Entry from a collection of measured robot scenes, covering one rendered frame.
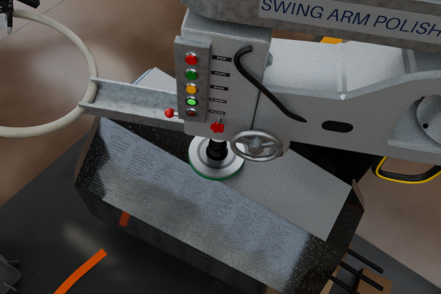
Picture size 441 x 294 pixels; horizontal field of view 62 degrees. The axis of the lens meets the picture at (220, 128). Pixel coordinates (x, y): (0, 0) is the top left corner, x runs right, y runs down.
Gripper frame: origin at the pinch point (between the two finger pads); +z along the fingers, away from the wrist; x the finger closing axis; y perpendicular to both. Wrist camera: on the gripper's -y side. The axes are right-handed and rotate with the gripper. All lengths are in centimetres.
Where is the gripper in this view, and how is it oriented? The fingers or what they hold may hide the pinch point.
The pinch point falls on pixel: (9, 24)
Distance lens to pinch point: 154.2
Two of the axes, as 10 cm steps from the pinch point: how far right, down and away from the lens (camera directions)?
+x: 3.1, 8.8, -3.6
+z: -4.4, 4.6, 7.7
